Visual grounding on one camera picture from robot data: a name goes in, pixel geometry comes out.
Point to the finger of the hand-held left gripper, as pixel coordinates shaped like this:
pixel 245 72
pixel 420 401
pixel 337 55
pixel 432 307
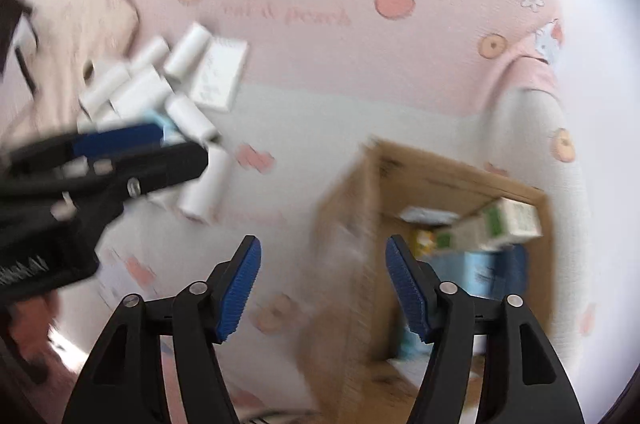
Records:
pixel 165 164
pixel 115 142

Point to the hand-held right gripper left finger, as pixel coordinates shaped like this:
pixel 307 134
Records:
pixel 240 289

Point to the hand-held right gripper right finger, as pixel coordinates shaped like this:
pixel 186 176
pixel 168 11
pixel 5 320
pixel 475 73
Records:
pixel 407 289

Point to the pile of white paper rolls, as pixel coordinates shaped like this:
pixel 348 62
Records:
pixel 145 89

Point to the light blue tea box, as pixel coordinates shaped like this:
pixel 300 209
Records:
pixel 480 269

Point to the brown cardboard box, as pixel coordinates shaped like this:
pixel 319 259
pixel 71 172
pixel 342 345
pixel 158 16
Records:
pixel 450 174

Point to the small light blue box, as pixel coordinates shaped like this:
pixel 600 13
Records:
pixel 167 124

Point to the yellow colourful packet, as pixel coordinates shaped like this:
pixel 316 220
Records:
pixel 425 241

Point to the white paper box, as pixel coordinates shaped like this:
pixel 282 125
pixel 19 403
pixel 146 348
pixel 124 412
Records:
pixel 217 74

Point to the white green carton box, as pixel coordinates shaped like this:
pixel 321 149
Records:
pixel 500 219

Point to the beige cushion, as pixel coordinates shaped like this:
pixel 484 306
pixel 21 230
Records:
pixel 75 14

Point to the pink printed blanket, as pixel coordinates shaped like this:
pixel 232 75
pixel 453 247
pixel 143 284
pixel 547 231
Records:
pixel 400 79

